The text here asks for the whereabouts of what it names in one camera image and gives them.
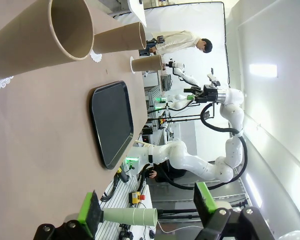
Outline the tall tan cup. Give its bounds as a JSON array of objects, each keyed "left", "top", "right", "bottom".
[
  {"left": 0, "top": 0, "right": 95, "bottom": 80},
  {"left": 93, "top": 21, "right": 147, "bottom": 54},
  {"left": 131, "top": 54, "right": 163, "bottom": 72}
]

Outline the person in cream shirt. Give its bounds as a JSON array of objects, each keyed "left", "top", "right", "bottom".
[{"left": 146, "top": 29, "right": 213, "bottom": 57}]

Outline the white backdrop screen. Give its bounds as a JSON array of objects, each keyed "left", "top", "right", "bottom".
[{"left": 142, "top": 1, "right": 231, "bottom": 86}]

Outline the light green cup stack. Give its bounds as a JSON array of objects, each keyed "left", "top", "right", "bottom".
[{"left": 102, "top": 207, "right": 158, "bottom": 227}]

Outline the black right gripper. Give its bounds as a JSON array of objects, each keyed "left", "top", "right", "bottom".
[{"left": 183, "top": 84, "right": 218, "bottom": 103}]

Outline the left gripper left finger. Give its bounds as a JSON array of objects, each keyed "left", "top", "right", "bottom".
[{"left": 33, "top": 190, "right": 105, "bottom": 240}]

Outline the seated person in black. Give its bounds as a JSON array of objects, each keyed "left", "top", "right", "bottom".
[{"left": 146, "top": 161, "right": 188, "bottom": 183}]

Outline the aluminium frame workbench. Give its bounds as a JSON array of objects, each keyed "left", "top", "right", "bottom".
[{"left": 144, "top": 86, "right": 163, "bottom": 120}]

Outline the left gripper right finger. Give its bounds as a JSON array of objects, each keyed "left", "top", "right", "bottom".
[{"left": 192, "top": 181, "right": 275, "bottom": 240}]

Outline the black plastic tray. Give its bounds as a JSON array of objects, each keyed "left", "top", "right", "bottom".
[{"left": 89, "top": 80, "right": 135, "bottom": 170}]

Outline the yellow emergency stop button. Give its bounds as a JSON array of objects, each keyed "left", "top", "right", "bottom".
[{"left": 131, "top": 191, "right": 146, "bottom": 206}]

